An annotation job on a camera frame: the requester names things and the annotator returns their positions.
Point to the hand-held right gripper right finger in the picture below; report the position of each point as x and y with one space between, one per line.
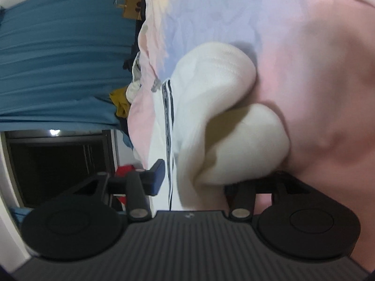
244 194

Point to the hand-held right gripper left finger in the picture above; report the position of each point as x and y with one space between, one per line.
158 178

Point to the white sweatpants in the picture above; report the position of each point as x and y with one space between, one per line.
219 73

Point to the red garment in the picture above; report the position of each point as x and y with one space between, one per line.
124 170

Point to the black cloth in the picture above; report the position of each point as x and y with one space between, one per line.
123 124

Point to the mustard yellow garment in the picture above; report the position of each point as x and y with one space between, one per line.
121 102

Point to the white and black jacket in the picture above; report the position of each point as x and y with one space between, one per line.
133 90

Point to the dark window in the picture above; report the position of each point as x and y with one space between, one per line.
52 166

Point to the blue curtain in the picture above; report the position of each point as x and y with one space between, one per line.
58 49
19 213

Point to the pastel bedspread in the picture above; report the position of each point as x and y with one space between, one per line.
322 64

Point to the brown paper bag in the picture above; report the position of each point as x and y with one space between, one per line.
131 5

